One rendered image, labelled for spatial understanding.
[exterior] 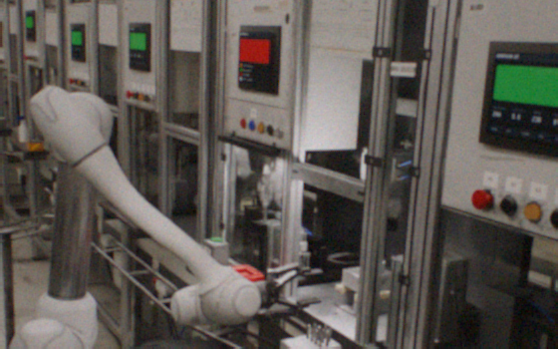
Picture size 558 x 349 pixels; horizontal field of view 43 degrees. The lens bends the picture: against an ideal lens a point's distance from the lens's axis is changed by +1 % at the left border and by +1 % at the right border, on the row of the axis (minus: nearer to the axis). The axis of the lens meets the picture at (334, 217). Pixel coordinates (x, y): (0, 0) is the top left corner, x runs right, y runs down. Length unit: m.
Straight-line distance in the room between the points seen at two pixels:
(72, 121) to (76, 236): 0.36
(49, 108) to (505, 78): 1.03
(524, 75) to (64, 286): 1.30
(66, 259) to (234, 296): 0.55
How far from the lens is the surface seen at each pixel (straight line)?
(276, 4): 2.18
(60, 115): 1.76
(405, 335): 1.75
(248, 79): 2.27
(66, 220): 1.97
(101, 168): 1.76
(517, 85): 1.39
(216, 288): 1.67
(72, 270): 2.01
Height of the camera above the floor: 1.66
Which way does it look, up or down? 13 degrees down
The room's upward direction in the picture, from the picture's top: 4 degrees clockwise
